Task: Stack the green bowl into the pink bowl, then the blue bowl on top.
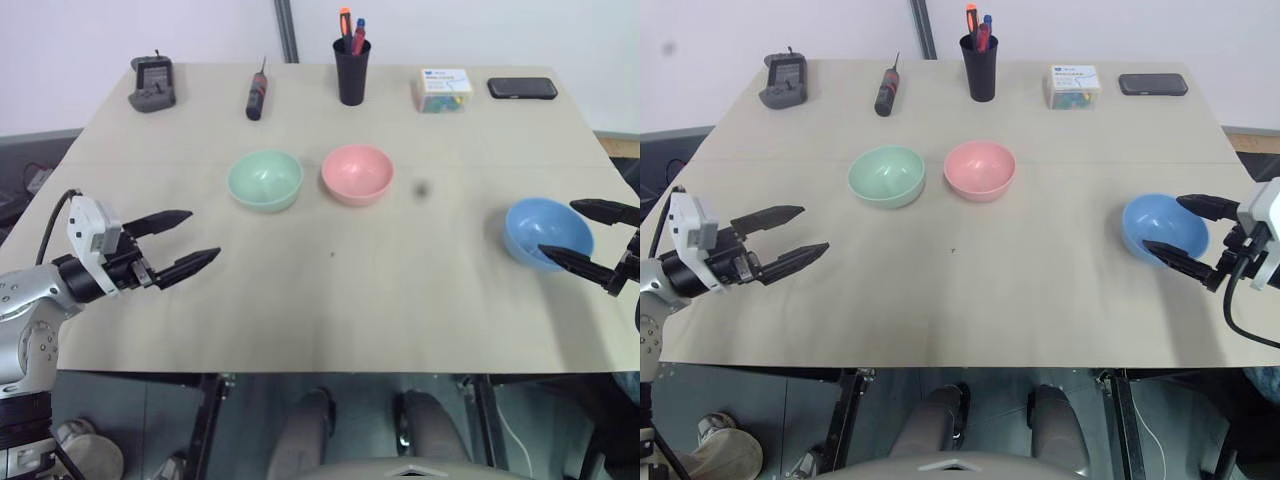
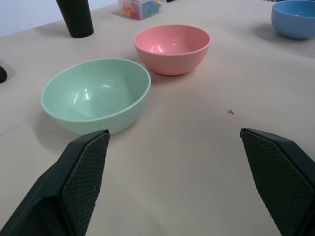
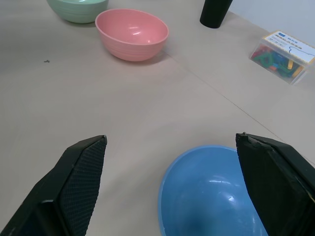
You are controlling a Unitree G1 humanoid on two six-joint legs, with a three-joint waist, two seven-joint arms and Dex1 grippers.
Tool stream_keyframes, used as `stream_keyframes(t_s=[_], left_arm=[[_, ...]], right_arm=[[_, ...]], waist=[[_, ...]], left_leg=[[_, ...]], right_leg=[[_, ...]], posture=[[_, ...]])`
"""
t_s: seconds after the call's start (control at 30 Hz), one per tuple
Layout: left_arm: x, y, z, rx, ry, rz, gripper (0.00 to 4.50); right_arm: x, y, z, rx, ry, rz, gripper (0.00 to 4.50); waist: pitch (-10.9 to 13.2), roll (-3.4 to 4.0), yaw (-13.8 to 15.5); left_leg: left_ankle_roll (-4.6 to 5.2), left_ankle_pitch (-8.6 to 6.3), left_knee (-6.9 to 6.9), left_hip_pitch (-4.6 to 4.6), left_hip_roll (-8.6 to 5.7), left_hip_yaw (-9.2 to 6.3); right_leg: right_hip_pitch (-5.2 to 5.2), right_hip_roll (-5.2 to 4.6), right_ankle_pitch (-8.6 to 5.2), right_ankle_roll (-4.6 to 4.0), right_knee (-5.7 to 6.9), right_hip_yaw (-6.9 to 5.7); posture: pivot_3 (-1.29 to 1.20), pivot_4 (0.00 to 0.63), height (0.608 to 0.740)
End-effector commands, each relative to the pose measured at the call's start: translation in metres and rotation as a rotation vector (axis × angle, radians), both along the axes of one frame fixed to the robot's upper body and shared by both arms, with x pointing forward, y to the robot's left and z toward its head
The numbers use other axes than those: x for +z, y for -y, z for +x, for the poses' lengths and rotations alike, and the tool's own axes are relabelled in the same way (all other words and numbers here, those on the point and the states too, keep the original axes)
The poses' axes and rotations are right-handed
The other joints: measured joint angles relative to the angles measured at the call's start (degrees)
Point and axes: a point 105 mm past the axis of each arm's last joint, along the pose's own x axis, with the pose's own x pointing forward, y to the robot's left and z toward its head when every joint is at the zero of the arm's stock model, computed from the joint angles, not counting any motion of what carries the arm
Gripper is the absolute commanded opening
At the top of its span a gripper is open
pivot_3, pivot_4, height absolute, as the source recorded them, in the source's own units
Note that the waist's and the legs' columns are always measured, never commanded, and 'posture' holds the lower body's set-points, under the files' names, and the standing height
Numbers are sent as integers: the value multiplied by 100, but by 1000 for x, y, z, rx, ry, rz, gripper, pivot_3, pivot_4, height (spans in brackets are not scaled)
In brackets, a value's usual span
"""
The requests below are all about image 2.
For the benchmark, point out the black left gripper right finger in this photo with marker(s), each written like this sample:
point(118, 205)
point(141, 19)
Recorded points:
point(283, 177)

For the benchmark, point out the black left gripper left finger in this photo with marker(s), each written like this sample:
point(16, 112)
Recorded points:
point(61, 186)

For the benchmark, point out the green bowl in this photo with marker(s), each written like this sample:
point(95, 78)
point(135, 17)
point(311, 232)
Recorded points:
point(96, 98)

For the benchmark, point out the small black rounded object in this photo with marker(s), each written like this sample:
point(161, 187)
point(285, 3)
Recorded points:
point(2, 75)

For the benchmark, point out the blue bowl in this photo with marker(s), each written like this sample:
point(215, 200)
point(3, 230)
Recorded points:
point(294, 20)

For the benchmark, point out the red bowl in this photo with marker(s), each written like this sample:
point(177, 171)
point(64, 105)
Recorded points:
point(172, 49)

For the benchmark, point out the clear box of colourful pieces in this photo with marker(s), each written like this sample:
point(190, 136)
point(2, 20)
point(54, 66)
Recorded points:
point(140, 8)

